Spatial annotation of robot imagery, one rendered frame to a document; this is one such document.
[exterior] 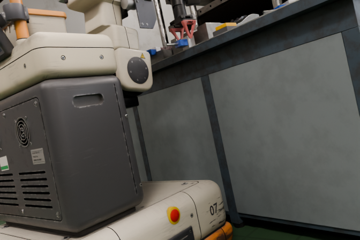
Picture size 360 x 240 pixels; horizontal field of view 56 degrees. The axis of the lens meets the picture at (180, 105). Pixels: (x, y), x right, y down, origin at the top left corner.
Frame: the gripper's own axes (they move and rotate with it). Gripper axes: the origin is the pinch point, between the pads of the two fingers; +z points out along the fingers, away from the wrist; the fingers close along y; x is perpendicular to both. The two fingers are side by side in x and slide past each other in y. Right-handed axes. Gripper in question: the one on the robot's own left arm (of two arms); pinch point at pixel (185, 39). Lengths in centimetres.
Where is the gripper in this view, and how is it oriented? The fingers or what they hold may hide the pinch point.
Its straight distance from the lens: 150.3
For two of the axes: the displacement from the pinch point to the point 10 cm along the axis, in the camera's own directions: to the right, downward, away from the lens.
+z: 2.1, 9.8, -0.3
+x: -8.3, 1.6, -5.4
